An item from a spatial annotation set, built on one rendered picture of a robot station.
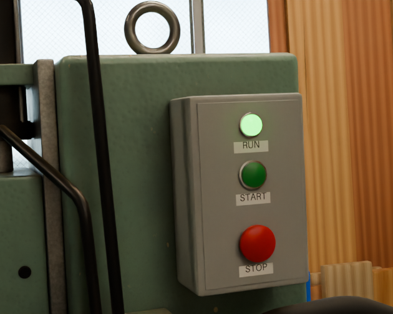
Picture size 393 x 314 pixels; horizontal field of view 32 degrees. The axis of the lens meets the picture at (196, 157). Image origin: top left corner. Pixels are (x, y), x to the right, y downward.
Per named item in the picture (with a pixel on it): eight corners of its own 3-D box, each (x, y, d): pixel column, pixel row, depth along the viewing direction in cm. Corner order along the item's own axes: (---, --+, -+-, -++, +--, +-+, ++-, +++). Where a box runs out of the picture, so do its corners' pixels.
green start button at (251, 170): (239, 190, 54) (237, 161, 54) (266, 188, 55) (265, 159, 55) (242, 191, 53) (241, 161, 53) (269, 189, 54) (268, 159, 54)
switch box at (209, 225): (176, 282, 59) (167, 99, 58) (279, 269, 62) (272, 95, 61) (198, 298, 53) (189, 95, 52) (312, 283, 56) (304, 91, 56)
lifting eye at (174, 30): (123, 65, 69) (120, 1, 69) (179, 65, 71) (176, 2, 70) (126, 64, 67) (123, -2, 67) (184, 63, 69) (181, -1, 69)
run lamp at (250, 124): (239, 137, 54) (237, 113, 54) (262, 136, 55) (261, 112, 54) (242, 137, 53) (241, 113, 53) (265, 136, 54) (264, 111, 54)
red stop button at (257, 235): (238, 262, 54) (237, 225, 54) (272, 258, 55) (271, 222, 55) (243, 265, 53) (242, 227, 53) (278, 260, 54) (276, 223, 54)
